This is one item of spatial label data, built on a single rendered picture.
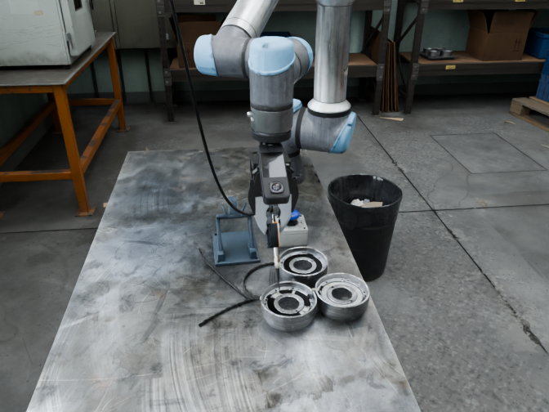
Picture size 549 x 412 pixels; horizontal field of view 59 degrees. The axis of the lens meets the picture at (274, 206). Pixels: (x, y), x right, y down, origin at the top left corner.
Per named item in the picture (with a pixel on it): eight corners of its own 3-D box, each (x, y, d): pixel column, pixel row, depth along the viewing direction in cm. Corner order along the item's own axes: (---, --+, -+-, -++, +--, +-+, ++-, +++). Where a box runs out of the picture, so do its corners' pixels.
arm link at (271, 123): (296, 111, 82) (249, 113, 81) (296, 136, 84) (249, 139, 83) (288, 98, 89) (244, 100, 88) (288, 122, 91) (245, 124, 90)
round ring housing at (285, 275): (289, 257, 110) (290, 241, 108) (333, 269, 106) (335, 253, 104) (269, 283, 101) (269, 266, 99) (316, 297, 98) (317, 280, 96)
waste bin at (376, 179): (400, 284, 229) (413, 205, 208) (330, 289, 225) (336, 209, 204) (379, 244, 258) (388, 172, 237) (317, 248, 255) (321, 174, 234)
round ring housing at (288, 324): (324, 306, 95) (325, 290, 93) (302, 342, 87) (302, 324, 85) (276, 291, 99) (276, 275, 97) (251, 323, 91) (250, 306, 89)
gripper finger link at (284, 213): (288, 218, 101) (285, 179, 96) (294, 234, 96) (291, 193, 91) (274, 221, 100) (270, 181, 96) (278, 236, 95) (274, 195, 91)
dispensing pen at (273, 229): (273, 293, 92) (265, 204, 93) (270, 291, 96) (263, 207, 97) (284, 291, 92) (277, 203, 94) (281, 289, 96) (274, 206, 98)
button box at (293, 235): (307, 245, 114) (308, 228, 111) (277, 248, 113) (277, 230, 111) (301, 227, 121) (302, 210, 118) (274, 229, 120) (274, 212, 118)
